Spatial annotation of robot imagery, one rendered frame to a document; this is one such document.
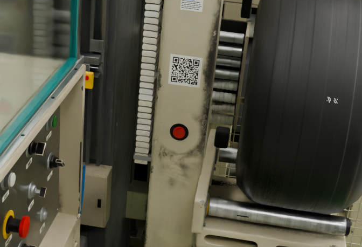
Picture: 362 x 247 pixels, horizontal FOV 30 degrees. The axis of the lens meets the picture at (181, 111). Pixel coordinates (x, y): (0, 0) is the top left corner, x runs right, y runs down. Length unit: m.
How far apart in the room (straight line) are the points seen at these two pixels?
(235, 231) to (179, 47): 0.46
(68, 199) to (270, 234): 0.49
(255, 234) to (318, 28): 0.53
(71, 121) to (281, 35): 0.48
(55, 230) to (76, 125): 0.24
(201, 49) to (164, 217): 0.47
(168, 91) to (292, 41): 0.35
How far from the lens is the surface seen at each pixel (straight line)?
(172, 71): 1.58
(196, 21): 1.54
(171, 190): 1.72
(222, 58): 1.99
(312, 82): 1.40
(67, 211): 1.60
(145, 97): 1.63
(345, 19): 1.47
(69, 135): 1.50
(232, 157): 1.89
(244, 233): 1.65
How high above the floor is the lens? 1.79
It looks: 24 degrees down
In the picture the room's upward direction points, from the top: 6 degrees clockwise
